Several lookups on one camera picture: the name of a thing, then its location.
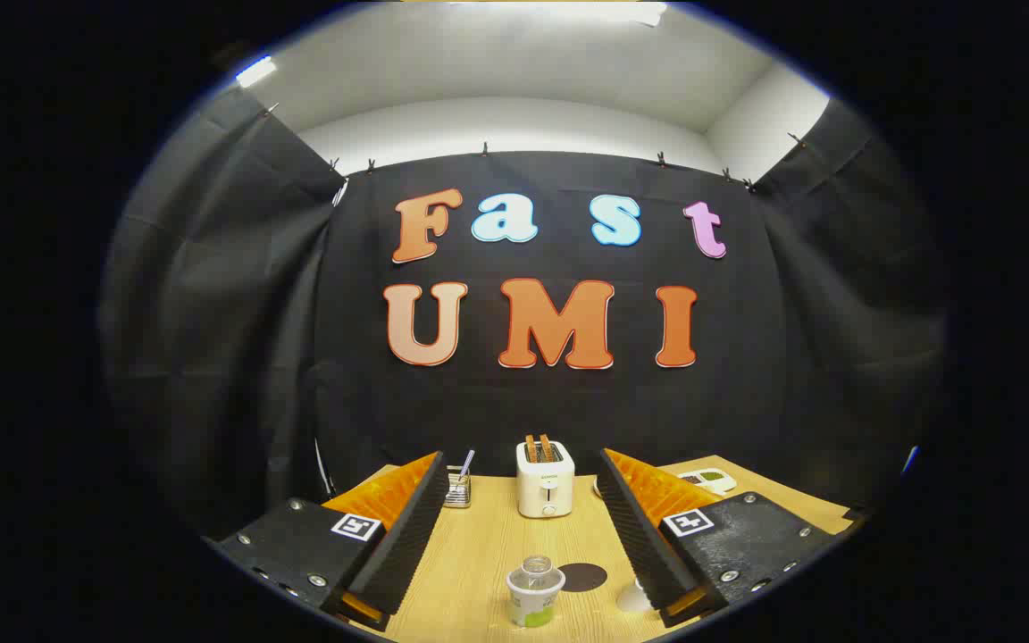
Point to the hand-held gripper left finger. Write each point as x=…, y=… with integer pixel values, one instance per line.
x=412, y=527

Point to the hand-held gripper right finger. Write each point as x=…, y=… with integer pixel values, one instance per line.
x=635, y=527

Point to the dark round coaster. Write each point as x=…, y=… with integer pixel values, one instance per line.
x=588, y=578

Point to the white cup with blue inside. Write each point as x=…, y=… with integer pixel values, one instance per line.
x=632, y=598

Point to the clear plastic juice bottle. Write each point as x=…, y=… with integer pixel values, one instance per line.
x=532, y=597

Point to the wooden table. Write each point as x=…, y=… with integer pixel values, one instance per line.
x=488, y=554

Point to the white divided condiment dish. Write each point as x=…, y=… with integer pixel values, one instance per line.
x=709, y=481

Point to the white toaster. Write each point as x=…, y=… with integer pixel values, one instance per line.
x=545, y=487

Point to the brown toast slice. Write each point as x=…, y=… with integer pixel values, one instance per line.
x=531, y=448
x=547, y=447

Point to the ceiling light panel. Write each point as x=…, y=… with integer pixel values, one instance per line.
x=256, y=71

